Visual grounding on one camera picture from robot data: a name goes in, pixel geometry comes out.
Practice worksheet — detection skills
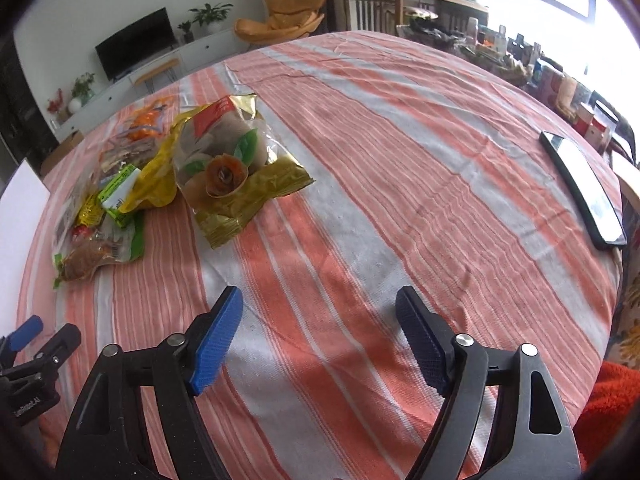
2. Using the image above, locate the plant in white vase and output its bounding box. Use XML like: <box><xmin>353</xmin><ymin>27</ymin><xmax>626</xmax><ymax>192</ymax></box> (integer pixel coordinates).
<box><xmin>69</xmin><ymin>72</ymin><xmax>96</xmax><ymax>113</ymax></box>

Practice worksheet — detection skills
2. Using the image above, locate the orange white striped cloth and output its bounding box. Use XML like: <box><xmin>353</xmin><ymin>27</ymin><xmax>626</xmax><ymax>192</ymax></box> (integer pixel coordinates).
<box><xmin>15</xmin><ymin>30</ymin><xmax>626</xmax><ymax>480</ymax></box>

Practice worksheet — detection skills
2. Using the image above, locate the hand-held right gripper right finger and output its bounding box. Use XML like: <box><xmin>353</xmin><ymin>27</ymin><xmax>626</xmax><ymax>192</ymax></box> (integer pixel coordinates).
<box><xmin>395</xmin><ymin>286</ymin><xmax>583</xmax><ymax>480</ymax></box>

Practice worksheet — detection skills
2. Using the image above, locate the plain yellow snack bag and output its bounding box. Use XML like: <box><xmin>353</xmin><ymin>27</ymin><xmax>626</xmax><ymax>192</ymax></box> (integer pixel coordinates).
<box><xmin>117</xmin><ymin>125</ymin><xmax>183</xmax><ymax>216</ymax></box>

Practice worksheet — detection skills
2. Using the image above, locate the large green potted plant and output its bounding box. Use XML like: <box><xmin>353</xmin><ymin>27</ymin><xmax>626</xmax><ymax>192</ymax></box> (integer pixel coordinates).
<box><xmin>190</xmin><ymin>2</ymin><xmax>234</xmax><ymax>36</ymax></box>

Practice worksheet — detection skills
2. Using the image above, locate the black flat television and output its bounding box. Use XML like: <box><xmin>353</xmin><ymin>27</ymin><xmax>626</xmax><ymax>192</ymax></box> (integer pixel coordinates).
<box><xmin>95</xmin><ymin>7</ymin><xmax>177</xmax><ymax>82</ymax></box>

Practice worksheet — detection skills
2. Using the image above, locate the white board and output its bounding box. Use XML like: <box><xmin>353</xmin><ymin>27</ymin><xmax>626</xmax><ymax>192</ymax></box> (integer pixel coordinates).
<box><xmin>0</xmin><ymin>157</ymin><xmax>51</xmax><ymax>331</ymax></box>

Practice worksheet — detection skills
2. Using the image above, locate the gold flower-print snack bag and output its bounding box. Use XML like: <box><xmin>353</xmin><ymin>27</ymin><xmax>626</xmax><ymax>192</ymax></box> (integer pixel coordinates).
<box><xmin>171</xmin><ymin>93</ymin><xmax>315</xmax><ymax>250</ymax></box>

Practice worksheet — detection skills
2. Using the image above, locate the black smartphone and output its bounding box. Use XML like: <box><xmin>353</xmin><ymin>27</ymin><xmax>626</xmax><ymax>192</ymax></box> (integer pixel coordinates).
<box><xmin>540</xmin><ymin>130</ymin><xmax>628</xmax><ymax>251</ymax></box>

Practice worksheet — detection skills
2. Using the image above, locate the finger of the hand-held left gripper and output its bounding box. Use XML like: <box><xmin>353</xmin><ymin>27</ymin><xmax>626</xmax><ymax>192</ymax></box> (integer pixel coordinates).
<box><xmin>0</xmin><ymin>315</ymin><xmax>45</xmax><ymax>357</ymax></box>
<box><xmin>0</xmin><ymin>323</ymin><xmax>82</xmax><ymax>386</ymax></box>

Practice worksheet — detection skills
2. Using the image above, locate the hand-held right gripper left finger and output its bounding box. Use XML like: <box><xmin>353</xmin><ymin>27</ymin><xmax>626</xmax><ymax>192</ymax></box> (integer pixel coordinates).
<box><xmin>55</xmin><ymin>286</ymin><xmax>244</xmax><ymax>480</ymax></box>

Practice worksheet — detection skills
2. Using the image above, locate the long yellow snack packet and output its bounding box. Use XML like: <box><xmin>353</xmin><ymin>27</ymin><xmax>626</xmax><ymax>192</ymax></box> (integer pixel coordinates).
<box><xmin>57</xmin><ymin>180</ymin><xmax>108</xmax><ymax>241</ymax></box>

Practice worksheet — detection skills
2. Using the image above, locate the red flower arrangement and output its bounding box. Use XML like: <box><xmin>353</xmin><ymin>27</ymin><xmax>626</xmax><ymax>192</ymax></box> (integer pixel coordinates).
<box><xmin>47</xmin><ymin>89</ymin><xmax>68</xmax><ymax>123</ymax></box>

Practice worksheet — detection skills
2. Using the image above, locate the red fuzzy blanket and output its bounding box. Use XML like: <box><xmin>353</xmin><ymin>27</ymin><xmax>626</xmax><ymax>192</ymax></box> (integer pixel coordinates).
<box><xmin>575</xmin><ymin>360</ymin><xmax>640</xmax><ymax>466</ymax></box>

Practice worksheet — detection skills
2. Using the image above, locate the wooden desk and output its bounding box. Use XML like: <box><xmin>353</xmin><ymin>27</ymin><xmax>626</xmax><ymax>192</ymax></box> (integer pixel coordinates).
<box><xmin>400</xmin><ymin>0</ymin><xmax>491</xmax><ymax>36</ymax></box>

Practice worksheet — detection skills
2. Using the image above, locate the clear packet of brown cakes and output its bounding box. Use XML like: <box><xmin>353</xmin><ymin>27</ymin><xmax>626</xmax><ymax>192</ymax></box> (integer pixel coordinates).
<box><xmin>100</xmin><ymin>135</ymin><xmax>161</xmax><ymax>171</ymax></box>

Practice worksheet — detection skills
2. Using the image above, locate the green bag with brown contents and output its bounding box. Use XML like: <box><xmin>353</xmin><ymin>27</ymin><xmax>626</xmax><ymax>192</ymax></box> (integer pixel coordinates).
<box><xmin>52</xmin><ymin>210</ymin><xmax>146</xmax><ymax>288</ymax></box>

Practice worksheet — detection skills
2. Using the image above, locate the clutter of bottles and boxes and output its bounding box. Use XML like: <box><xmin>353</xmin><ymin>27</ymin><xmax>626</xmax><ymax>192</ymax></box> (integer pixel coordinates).
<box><xmin>397</xmin><ymin>7</ymin><xmax>640</xmax><ymax>161</ymax></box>

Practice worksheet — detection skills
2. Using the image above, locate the green and white snack packet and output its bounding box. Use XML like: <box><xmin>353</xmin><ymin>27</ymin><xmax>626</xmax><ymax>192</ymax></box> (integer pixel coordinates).
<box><xmin>97</xmin><ymin>164</ymin><xmax>146</xmax><ymax>228</ymax></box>

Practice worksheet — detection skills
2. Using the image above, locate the orange lounge chair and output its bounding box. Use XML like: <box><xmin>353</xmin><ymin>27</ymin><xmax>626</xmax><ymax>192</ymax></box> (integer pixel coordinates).
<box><xmin>234</xmin><ymin>0</ymin><xmax>330</xmax><ymax>52</ymax></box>

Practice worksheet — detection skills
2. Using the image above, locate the cardboard box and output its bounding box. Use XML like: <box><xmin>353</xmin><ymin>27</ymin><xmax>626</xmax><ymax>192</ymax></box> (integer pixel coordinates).
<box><xmin>40</xmin><ymin>130</ymin><xmax>86</xmax><ymax>176</ymax></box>

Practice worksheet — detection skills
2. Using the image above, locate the orange and clear snack packet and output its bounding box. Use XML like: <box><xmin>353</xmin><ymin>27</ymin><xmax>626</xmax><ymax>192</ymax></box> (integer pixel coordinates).
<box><xmin>112</xmin><ymin>95</ymin><xmax>178</xmax><ymax>143</ymax></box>

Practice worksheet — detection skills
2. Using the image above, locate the dark tall cabinet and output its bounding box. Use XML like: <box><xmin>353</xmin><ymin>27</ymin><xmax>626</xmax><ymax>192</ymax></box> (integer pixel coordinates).
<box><xmin>0</xmin><ymin>35</ymin><xmax>61</xmax><ymax>171</ymax></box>

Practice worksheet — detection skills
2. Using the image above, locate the long white media cabinet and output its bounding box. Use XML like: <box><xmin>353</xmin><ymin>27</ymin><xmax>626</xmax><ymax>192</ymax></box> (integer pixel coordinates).
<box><xmin>52</xmin><ymin>27</ymin><xmax>251</xmax><ymax>143</ymax></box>

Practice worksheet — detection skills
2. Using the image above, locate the wooden stool with hairpin legs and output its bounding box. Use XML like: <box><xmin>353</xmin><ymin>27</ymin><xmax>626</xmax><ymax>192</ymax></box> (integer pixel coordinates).
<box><xmin>131</xmin><ymin>57</ymin><xmax>181</xmax><ymax>96</ymax></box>

